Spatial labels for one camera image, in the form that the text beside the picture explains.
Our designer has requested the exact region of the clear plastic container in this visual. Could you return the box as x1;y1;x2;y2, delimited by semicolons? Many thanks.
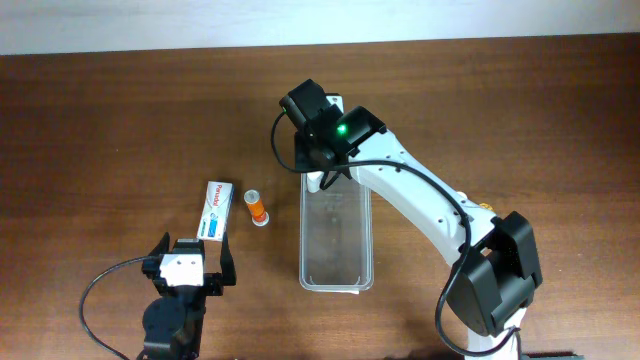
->
299;173;374;294

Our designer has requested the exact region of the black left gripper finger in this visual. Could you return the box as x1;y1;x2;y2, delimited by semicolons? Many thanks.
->
149;232;170;258
220;233;236;286

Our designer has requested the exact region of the orange tablet tube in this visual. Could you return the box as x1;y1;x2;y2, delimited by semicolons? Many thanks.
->
243;189;269;227

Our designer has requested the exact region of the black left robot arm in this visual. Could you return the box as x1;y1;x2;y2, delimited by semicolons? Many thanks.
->
138;234;237;360

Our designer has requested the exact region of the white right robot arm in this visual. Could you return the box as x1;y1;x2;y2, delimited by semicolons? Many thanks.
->
280;83;542;359

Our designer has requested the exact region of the white Panadol box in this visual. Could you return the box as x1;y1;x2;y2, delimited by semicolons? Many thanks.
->
196;181;234;242

